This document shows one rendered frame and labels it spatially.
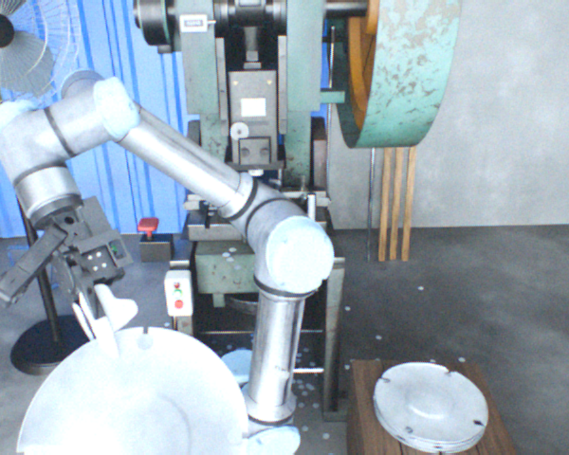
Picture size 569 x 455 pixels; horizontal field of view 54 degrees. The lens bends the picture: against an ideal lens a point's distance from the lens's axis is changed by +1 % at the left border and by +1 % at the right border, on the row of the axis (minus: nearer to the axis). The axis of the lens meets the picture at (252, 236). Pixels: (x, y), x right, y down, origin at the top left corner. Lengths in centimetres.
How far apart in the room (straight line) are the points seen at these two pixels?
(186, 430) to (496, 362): 183
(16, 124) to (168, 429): 44
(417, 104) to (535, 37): 179
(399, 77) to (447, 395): 85
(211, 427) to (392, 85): 94
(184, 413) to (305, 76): 112
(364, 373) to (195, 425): 103
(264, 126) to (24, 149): 105
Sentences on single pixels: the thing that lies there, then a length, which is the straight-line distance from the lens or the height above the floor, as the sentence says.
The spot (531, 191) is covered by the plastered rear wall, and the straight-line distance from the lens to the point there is 349.
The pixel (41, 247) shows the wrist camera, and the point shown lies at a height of 117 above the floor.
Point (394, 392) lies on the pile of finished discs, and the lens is 163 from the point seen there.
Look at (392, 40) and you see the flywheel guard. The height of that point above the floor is 129.
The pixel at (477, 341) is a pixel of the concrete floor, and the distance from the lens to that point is 252.
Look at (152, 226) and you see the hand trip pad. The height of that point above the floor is 76.
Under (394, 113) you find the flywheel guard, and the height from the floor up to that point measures 111.
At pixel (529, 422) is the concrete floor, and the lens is 224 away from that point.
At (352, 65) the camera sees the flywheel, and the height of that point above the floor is 112.
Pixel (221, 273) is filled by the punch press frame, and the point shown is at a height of 58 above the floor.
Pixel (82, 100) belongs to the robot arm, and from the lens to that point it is 78.
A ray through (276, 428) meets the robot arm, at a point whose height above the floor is 67.
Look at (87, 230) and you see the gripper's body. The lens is 76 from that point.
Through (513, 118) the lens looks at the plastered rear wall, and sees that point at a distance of 328.
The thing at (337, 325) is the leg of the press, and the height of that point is 41.
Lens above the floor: 150
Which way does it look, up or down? 28 degrees down
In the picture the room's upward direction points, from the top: 2 degrees counter-clockwise
